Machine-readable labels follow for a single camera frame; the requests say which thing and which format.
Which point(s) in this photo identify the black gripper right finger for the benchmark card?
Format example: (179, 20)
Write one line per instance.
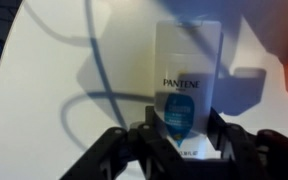
(246, 156)

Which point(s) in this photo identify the round white table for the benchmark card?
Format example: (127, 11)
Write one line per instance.
(71, 69)

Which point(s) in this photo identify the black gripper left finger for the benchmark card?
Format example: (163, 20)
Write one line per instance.
(109, 156)

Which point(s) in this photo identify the white Pantene bottle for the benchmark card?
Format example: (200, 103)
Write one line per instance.
(187, 83)

